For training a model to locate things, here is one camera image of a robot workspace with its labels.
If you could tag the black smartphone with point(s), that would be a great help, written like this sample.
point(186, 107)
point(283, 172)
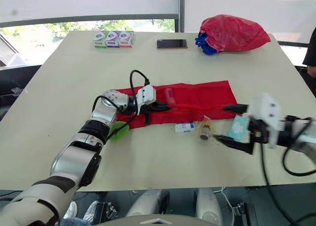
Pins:
point(171, 43)

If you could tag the person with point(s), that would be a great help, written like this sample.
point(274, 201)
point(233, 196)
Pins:
point(71, 211)
point(311, 58)

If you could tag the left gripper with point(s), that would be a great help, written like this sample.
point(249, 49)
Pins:
point(144, 108)

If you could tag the robot body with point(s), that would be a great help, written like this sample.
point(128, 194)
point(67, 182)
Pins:
point(158, 208)

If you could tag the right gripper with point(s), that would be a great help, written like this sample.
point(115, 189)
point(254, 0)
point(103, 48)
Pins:
point(256, 127)

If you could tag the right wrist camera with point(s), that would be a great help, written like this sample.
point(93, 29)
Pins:
point(267, 117)

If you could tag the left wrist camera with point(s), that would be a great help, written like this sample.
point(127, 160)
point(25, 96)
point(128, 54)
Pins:
point(147, 94)

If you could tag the brown vial in clear bag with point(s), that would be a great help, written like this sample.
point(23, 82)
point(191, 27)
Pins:
point(206, 129)

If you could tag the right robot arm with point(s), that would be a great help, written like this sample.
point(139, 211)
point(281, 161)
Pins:
point(300, 139)

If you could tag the green white small box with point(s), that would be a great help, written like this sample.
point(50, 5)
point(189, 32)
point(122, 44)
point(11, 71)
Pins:
point(100, 40)

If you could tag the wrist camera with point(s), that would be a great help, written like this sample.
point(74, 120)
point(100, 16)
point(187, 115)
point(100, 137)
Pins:
point(147, 94)
point(267, 117)

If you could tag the red mesh pouch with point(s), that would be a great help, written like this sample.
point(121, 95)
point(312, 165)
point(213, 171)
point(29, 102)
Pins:
point(197, 97)

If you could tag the small white blue box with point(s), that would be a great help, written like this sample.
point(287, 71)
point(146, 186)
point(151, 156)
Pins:
point(184, 127)

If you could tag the red plastic bag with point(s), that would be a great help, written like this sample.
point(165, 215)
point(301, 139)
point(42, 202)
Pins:
point(232, 33)

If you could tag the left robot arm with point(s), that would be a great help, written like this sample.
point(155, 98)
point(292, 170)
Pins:
point(74, 151)

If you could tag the red white small box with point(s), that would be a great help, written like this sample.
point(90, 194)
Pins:
point(126, 40)

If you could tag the purple white small box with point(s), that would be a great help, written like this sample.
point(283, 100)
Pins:
point(113, 40)

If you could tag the green round pad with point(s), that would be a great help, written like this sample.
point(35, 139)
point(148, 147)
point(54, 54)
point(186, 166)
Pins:
point(119, 132)

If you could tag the teal patterned tissue pack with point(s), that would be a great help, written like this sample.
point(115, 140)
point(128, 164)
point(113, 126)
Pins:
point(237, 127)

